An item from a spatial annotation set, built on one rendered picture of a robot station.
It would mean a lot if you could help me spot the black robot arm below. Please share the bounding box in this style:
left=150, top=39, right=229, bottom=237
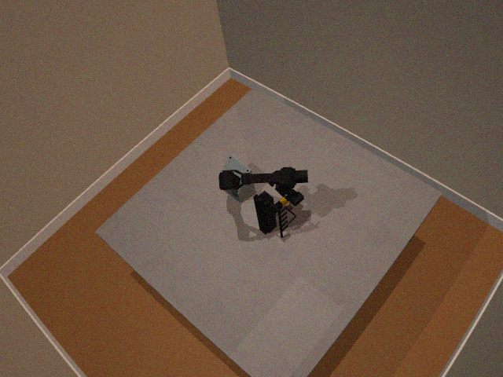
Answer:
left=218, top=167, right=308, bottom=190

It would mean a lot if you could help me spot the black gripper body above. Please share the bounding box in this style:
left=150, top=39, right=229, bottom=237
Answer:
left=268, top=182, right=304, bottom=206

